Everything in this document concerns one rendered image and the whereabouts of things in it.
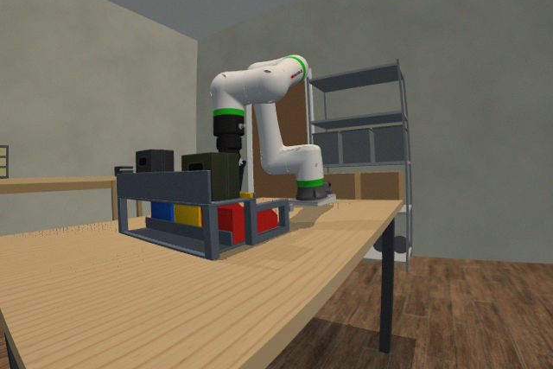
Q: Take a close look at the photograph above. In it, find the yellow bin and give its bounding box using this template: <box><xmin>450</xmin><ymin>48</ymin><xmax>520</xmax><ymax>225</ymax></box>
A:
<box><xmin>174</xmin><ymin>204</ymin><xmax>201</xmax><ymax>226</ymax></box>

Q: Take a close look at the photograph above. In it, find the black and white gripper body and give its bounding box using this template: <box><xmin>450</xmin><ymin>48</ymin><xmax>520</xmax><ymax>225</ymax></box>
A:
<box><xmin>216</xmin><ymin>136</ymin><xmax>242</xmax><ymax>160</ymax></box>

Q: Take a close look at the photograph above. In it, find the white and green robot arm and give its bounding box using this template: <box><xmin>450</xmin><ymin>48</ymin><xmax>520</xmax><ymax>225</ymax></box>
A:
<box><xmin>210</xmin><ymin>55</ymin><xmax>333</xmax><ymax>201</ymax></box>

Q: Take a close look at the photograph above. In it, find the dark grey metal shelf rack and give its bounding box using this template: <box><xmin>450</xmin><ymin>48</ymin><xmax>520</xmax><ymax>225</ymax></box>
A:
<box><xmin>117</xmin><ymin>170</ymin><xmax>294</xmax><ymax>261</ymax></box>

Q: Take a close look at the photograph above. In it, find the blue open bin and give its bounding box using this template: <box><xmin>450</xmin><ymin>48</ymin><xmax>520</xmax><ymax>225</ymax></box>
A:
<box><xmin>150</xmin><ymin>201</ymin><xmax>175</xmax><ymax>222</ymax></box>

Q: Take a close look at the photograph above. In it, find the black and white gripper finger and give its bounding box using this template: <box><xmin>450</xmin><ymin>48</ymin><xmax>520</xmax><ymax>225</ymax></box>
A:
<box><xmin>239</xmin><ymin>158</ymin><xmax>246</xmax><ymax>191</ymax></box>

